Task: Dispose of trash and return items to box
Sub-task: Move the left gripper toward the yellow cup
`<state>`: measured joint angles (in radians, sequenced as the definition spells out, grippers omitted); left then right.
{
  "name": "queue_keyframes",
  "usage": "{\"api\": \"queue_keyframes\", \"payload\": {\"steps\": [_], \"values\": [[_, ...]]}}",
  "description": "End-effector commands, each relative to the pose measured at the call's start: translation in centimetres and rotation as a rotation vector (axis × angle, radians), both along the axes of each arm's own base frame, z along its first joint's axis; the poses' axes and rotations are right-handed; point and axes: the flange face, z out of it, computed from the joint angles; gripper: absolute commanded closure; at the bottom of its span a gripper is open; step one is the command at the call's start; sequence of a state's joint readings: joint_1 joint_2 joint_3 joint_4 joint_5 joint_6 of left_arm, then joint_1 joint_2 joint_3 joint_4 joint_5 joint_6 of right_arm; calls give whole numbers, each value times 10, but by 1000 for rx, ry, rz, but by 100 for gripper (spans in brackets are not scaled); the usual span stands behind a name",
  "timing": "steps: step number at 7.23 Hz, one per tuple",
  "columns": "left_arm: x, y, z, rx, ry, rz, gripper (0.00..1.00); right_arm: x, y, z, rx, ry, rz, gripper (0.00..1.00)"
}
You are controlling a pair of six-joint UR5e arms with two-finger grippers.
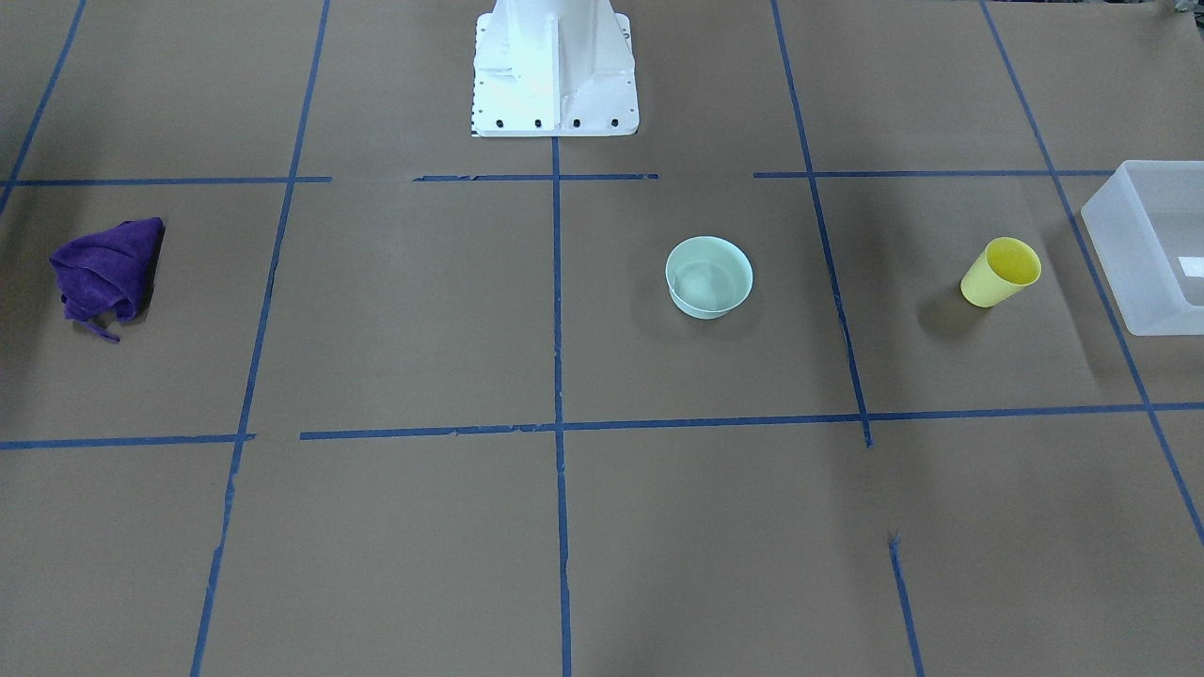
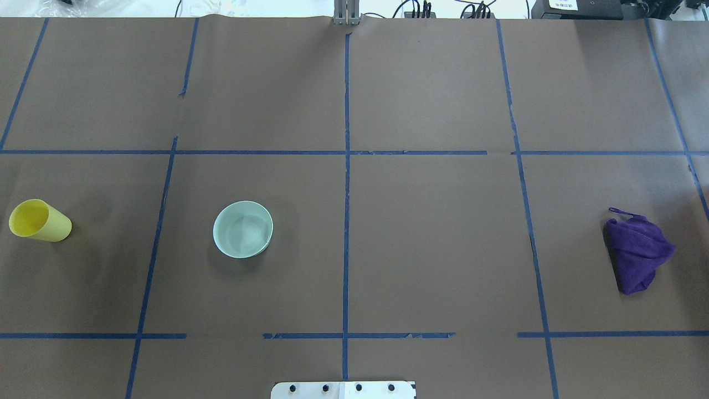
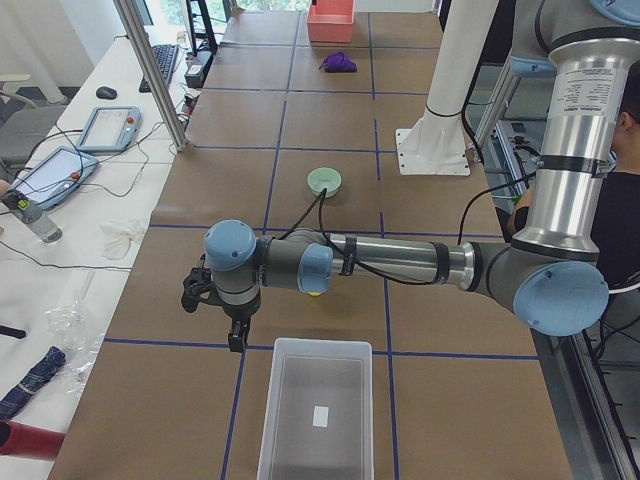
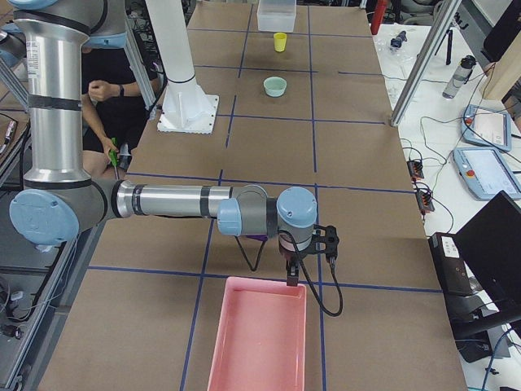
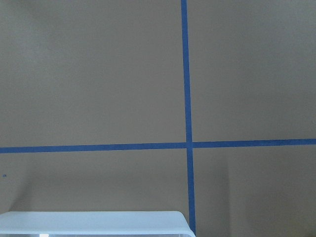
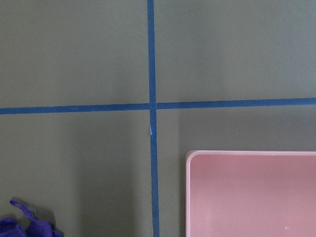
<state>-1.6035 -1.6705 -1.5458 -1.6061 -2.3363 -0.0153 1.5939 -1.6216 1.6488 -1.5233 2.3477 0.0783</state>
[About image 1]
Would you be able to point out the light green bowl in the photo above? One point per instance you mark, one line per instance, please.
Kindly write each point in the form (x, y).
(707, 277)

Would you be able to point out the yellow plastic cup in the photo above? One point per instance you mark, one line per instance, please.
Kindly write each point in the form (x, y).
(1005, 267)

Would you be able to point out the purple cloth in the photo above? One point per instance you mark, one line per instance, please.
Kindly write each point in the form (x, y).
(108, 272)

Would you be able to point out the translucent plastic storage box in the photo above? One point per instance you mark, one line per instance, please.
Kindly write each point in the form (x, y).
(1146, 223)

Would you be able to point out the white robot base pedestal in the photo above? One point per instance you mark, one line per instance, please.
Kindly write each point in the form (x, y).
(554, 69)

